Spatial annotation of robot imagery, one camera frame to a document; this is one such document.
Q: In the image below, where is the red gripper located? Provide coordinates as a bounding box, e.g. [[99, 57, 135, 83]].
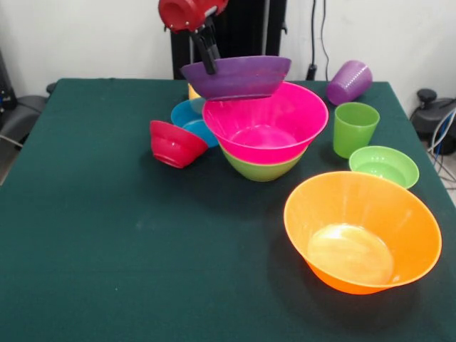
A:
[[157, 0, 229, 76]]

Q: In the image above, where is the purple bowl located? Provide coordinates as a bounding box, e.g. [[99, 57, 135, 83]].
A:
[[179, 55, 293, 102]]

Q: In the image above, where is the yellow cup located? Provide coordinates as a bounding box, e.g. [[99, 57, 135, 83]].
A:
[[187, 82, 204, 101]]

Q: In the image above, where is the small blue bowl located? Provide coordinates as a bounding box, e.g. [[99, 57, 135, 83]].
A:
[[170, 98, 220, 149]]

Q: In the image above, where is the large pink bowl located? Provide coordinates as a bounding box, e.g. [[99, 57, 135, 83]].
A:
[[202, 81, 329, 166]]

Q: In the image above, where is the small red bowl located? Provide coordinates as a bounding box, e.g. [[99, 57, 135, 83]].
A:
[[149, 120, 209, 170]]

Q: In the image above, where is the medium green bowl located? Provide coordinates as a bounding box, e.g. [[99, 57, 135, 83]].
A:
[[219, 143, 309, 183]]

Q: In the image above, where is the black robot column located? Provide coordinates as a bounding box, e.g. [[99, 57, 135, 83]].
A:
[[163, 0, 289, 81]]

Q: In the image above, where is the purple cup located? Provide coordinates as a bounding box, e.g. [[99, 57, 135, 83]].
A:
[[325, 59, 374, 107]]

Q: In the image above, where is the green cup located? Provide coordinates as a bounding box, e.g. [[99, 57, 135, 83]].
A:
[[332, 102, 380, 160]]

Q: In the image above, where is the small green bowl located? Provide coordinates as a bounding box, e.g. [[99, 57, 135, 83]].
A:
[[348, 145, 420, 190]]

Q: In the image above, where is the dark green tablecloth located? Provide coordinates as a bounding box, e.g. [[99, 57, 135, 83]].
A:
[[0, 77, 456, 342]]

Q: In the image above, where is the large orange bowl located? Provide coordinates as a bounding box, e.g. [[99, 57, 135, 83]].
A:
[[283, 170, 443, 296]]

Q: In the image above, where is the black wall cable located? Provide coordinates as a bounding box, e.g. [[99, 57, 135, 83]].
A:
[[310, 0, 318, 67], [320, 0, 331, 81]]

